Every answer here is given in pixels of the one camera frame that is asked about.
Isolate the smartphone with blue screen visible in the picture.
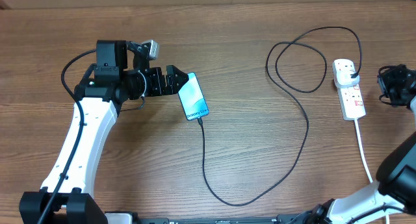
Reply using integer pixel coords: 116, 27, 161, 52
178, 73, 209, 121

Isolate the black charger cable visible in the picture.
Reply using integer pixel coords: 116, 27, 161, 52
196, 26, 363, 207

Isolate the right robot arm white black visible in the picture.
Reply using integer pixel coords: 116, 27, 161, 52
304, 64, 415, 223

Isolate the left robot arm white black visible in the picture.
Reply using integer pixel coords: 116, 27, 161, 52
19, 40, 190, 223

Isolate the white charger plug adapter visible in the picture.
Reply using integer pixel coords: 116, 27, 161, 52
334, 70, 360, 88

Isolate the white power strip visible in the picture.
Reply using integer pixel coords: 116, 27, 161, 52
332, 58, 366, 121

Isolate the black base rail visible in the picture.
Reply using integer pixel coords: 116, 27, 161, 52
105, 211, 311, 224

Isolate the white power strip cord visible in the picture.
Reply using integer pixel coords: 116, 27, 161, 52
353, 118, 391, 224

